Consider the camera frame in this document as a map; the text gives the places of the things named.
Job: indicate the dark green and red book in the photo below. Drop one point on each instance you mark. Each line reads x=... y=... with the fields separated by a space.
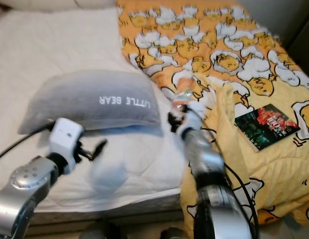
x=266 y=127

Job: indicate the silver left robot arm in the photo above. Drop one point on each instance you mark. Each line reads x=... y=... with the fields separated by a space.
x=25 y=189

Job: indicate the dark bedside furniture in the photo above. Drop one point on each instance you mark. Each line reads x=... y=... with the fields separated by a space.
x=302 y=50

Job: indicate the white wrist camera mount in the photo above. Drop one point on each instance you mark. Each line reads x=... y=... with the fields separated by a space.
x=186 y=130
x=67 y=137

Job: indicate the yellow cartoon print blanket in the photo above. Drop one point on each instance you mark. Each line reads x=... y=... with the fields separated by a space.
x=224 y=50

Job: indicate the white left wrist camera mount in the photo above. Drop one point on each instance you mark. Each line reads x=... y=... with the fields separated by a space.
x=67 y=137

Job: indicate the clear bottle with orange label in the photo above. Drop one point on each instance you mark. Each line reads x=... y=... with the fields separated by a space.
x=183 y=92

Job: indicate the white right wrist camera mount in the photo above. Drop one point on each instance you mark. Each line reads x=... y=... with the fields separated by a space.
x=186 y=130

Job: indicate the white quilted bed sheet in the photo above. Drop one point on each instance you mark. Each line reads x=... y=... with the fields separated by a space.
x=45 y=50

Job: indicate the grey lettered pillow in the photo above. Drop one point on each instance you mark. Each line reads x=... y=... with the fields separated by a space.
x=84 y=99

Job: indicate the beige patterned mattress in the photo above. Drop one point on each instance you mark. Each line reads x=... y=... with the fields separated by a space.
x=124 y=211

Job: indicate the grey right robot foot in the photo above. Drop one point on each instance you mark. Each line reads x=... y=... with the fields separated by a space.
x=171 y=234

